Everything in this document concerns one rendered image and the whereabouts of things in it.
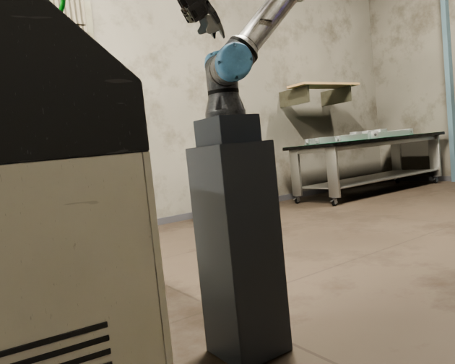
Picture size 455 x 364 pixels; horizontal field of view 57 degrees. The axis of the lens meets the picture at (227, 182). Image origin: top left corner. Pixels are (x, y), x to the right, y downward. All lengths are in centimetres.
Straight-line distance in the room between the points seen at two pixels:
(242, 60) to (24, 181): 80
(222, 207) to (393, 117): 636
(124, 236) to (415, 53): 683
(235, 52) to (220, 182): 43
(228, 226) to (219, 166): 21
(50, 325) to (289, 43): 589
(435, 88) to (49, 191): 672
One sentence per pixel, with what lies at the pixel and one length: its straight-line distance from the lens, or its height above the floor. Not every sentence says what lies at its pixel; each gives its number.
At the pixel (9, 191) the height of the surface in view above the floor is 74.
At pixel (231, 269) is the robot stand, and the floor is 37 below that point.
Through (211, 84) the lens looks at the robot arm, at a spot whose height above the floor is 102.
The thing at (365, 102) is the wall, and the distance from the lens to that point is 760.
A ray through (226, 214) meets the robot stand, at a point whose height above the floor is 56.
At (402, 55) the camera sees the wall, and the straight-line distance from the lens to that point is 760.
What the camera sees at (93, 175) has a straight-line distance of 94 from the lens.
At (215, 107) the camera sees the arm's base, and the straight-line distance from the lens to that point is 152.
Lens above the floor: 77
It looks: 4 degrees down
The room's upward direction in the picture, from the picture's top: 6 degrees counter-clockwise
